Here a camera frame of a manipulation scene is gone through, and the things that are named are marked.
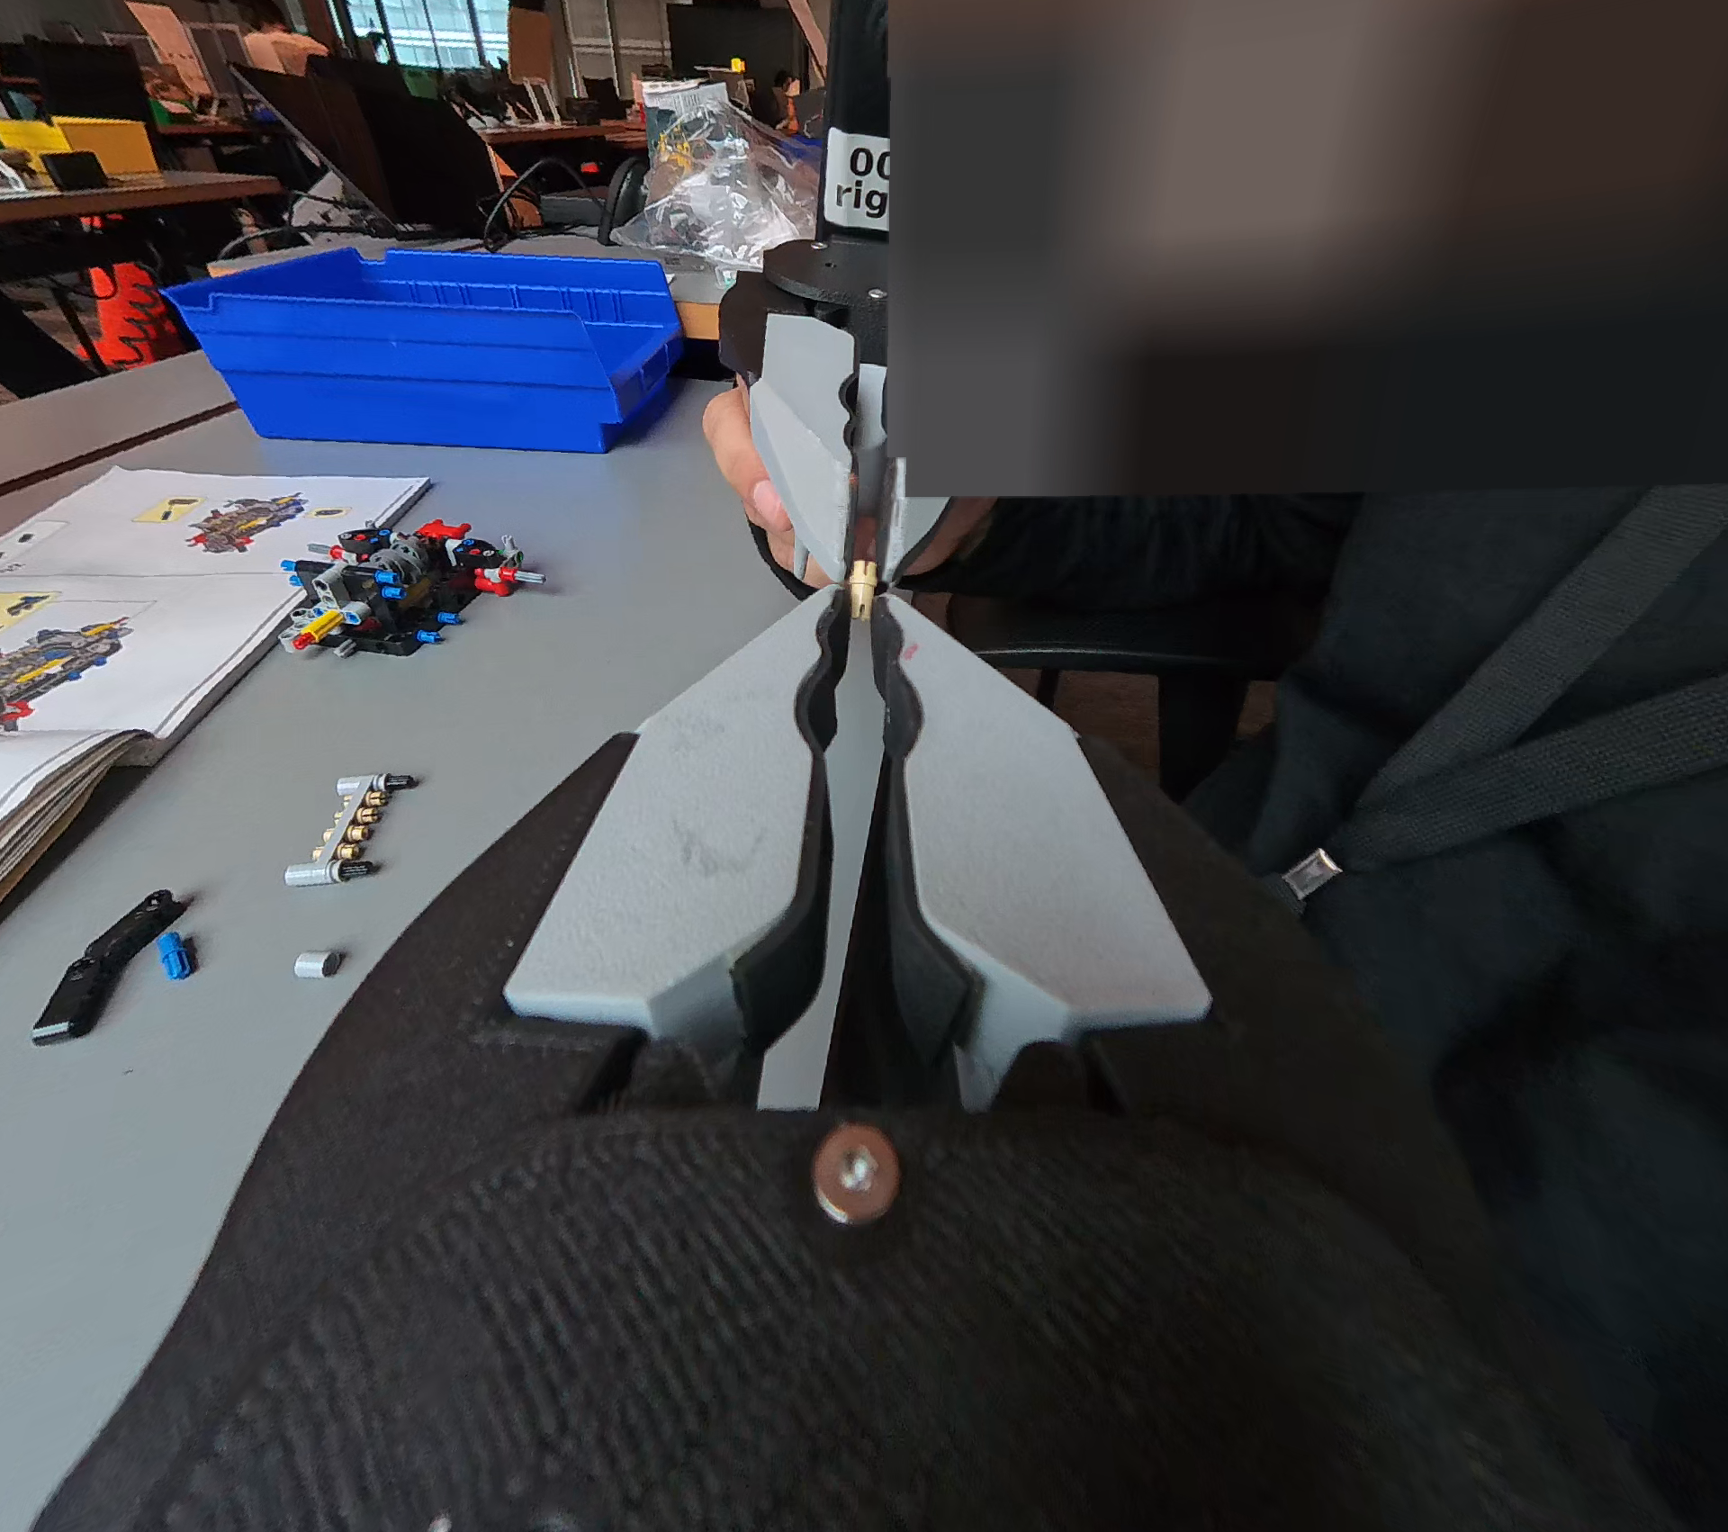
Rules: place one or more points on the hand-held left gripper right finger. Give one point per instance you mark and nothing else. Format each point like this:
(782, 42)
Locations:
(1040, 856)

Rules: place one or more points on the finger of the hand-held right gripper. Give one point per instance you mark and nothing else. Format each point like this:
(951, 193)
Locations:
(802, 426)
(897, 521)

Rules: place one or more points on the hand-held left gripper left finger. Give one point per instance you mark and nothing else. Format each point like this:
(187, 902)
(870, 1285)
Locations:
(702, 845)

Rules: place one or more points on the tan lego pin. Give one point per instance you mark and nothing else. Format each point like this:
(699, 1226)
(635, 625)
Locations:
(862, 584)

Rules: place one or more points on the person's right forearm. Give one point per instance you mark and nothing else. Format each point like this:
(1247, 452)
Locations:
(1148, 545)

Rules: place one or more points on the clear bag of lego parts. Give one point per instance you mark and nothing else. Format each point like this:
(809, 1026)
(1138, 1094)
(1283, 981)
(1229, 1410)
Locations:
(702, 182)

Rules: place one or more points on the grey lego axle assembly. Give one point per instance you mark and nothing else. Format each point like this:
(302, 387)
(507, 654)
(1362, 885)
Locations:
(352, 829)

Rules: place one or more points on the partly built lego model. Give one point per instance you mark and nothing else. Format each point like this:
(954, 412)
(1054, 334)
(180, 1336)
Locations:
(398, 587)

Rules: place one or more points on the grey lego bush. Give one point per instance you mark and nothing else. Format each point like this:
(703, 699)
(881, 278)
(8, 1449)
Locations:
(319, 965)

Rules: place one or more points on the blue lego pin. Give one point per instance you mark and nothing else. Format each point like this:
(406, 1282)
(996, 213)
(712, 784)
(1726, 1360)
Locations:
(176, 954)

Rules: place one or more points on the black lego liftarm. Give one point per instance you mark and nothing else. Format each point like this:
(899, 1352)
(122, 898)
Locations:
(101, 972)

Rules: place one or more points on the lego instruction booklet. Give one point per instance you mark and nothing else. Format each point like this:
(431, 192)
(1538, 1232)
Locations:
(122, 615)

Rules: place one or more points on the person's right hand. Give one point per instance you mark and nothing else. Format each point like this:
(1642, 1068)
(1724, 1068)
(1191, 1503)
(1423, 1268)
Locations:
(735, 465)

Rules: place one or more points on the blue plastic bin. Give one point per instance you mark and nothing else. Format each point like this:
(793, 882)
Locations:
(433, 359)

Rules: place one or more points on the black open laptop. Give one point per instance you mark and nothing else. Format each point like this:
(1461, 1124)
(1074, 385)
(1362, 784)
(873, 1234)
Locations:
(392, 142)

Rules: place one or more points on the yellow plastic bin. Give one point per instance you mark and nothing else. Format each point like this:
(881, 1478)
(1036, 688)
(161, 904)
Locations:
(95, 143)

